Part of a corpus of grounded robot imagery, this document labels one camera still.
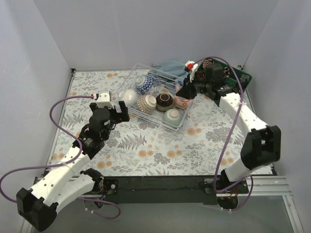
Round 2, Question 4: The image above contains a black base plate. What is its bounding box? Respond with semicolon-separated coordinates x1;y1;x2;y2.
43;173;234;204

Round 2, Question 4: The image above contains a black glazed bowl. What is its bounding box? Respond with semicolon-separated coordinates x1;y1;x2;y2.
156;93;173;112

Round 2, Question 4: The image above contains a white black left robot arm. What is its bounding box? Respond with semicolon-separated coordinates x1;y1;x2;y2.
16;100;130;232

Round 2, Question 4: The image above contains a brown floral pattern bowl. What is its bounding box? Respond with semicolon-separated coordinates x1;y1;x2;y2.
137;95;156;115

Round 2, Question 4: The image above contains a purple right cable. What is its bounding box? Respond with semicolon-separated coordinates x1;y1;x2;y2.
194;56;254;211

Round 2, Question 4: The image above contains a pale green bowl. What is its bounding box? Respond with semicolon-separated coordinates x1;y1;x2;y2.
163;109;182;127

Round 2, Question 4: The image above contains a light blue cloth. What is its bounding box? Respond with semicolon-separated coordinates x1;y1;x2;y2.
152;60;188;85

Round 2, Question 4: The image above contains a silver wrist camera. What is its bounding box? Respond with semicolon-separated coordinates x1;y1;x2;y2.
184;61;199;82
93;91;114;109

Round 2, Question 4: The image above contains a brown patterned rolled tie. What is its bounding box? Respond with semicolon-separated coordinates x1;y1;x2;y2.
202;58;214;70

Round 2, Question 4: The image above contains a plain white ribbed bowl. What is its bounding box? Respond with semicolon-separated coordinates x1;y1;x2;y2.
119;89;138;107

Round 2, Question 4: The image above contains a black white rolled tie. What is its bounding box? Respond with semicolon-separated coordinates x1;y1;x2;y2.
223;67;231;79

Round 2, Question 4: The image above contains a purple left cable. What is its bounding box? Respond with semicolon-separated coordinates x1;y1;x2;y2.
0;95;121;220

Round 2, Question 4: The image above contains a grey folded cloth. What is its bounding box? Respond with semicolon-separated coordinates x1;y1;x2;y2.
239;74;251;88

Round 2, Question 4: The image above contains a green compartment tray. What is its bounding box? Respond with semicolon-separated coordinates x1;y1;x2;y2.
194;57;252;97

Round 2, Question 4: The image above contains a floral patterned table mat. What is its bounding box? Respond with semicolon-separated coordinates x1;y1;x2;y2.
62;70;244;176

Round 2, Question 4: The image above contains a white wire dish rack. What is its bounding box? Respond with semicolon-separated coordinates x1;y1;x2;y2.
113;64;191;131

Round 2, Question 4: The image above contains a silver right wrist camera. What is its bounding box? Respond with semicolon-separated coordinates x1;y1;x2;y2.
184;61;199;82

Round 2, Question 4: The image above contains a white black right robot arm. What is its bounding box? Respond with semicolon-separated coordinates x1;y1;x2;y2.
176;61;281;193

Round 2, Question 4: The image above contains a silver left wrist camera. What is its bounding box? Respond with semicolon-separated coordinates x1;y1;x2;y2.
93;91;114;109

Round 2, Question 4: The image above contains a blue white zigzag bowl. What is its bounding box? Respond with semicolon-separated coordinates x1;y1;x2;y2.
136;75;153;94

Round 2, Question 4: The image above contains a purple cable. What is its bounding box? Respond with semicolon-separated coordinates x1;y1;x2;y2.
0;95;121;220
194;56;254;211

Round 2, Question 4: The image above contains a red black rolled tie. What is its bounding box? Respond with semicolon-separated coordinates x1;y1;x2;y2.
195;70;205;82

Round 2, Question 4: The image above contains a red diamond pattern bowl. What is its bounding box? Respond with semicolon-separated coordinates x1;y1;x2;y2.
175;81;183;92

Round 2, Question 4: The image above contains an orange white floral bowl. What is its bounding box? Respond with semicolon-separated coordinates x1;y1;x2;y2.
173;96;192;109

